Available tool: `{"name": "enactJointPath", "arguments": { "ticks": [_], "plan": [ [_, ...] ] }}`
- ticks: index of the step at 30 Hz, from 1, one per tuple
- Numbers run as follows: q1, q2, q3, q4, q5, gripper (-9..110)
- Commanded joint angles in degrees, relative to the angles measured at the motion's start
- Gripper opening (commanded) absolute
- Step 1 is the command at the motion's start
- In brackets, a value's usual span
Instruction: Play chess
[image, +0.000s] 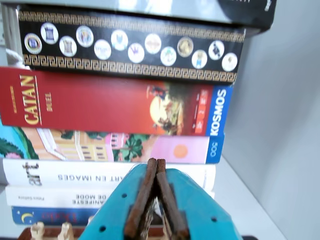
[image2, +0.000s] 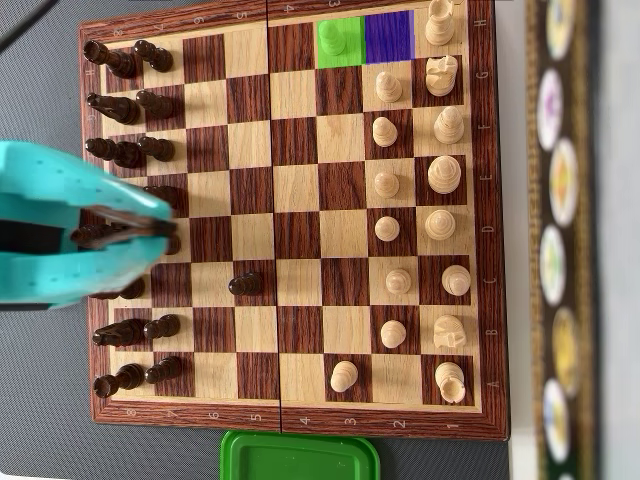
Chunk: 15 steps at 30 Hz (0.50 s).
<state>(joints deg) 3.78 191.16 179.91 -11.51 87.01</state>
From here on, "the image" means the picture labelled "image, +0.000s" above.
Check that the red Catan game box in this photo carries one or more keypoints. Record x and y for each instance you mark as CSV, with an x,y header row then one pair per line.
x,y
100,105

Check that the blue book with moon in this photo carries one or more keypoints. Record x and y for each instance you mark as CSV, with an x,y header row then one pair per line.
x,y
37,215

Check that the colourful puzzle box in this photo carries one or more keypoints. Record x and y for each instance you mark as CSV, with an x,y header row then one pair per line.
x,y
100,147

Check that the black box with round medallions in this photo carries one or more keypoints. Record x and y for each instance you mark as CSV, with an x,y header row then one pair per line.
x,y
155,62

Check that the white manifeste de mode book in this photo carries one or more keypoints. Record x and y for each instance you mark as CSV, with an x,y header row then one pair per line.
x,y
50,197

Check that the grey and black box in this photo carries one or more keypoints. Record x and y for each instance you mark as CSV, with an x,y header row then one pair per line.
x,y
150,10

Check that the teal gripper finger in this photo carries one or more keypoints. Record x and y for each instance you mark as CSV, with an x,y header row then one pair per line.
x,y
200,212
117,207

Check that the white wall socket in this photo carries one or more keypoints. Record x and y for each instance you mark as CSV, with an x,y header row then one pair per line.
x,y
1,35

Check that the wooden chess board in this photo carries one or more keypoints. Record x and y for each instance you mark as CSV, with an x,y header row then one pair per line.
x,y
51,236

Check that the white art en images book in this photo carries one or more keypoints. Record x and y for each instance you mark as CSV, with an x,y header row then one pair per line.
x,y
75,175

